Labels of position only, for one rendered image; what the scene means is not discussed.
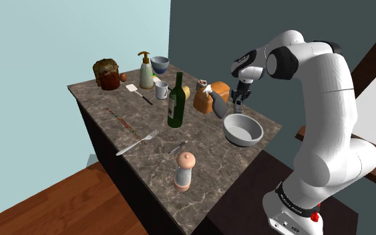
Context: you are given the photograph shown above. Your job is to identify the grey spray bottle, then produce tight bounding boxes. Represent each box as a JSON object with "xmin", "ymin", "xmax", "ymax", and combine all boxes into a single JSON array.
[{"xmin": 203, "ymin": 85, "xmax": 229, "ymax": 120}]

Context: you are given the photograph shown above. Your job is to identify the grey bowl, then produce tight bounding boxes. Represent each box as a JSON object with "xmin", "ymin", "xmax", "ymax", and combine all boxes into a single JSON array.
[{"xmin": 222, "ymin": 113, "xmax": 264, "ymax": 148}]

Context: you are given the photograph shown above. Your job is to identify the brown bread loaf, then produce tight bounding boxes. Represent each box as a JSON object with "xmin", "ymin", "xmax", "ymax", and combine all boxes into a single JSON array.
[{"xmin": 193, "ymin": 81, "xmax": 231, "ymax": 115}]

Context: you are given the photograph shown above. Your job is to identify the green wine bottle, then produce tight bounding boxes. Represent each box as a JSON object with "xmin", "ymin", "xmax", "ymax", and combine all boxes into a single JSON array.
[{"xmin": 167, "ymin": 71, "xmax": 186, "ymax": 129}]

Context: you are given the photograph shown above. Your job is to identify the white mug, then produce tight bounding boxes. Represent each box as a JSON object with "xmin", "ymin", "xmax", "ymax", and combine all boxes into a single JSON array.
[{"xmin": 155, "ymin": 80, "xmax": 170, "ymax": 100}]

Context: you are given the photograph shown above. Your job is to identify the blue and white bowl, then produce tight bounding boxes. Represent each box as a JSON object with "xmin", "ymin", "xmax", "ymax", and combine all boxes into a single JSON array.
[{"xmin": 150, "ymin": 56, "xmax": 170, "ymax": 75}]

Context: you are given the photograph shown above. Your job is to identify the dark pen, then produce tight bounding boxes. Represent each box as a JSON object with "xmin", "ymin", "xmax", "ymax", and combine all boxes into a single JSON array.
[{"xmin": 168, "ymin": 140, "xmax": 188, "ymax": 155}]

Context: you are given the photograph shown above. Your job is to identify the pale soap dispenser bottle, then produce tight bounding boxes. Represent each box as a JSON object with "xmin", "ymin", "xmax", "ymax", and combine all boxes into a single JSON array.
[{"xmin": 138, "ymin": 51, "xmax": 155, "ymax": 90}]

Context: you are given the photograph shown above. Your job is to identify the pink and grey pepper mill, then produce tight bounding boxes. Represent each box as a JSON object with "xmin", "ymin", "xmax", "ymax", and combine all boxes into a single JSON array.
[{"xmin": 174, "ymin": 151, "xmax": 196, "ymax": 192}]

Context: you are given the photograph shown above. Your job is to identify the dark robot stand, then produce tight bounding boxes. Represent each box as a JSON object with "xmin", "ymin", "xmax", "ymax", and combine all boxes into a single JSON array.
[{"xmin": 190, "ymin": 150, "xmax": 359, "ymax": 235}]

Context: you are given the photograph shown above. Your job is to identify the thin multicoloured stick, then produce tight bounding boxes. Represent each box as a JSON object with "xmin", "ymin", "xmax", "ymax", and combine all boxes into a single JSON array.
[{"xmin": 105, "ymin": 107, "xmax": 146, "ymax": 146}]

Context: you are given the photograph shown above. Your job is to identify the silver fork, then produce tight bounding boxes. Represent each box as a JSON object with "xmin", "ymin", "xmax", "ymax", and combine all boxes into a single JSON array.
[{"xmin": 116, "ymin": 129, "xmax": 160, "ymax": 157}]

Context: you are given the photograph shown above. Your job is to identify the brown round cake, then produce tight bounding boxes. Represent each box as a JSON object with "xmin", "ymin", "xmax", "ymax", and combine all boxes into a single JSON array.
[{"xmin": 92, "ymin": 58, "xmax": 121, "ymax": 91}]

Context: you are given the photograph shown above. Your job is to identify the white spatula with black handle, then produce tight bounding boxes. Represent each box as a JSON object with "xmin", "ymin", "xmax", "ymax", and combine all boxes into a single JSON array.
[{"xmin": 126, "ymin": 83, "xmax": 154, "ymax": 106}]

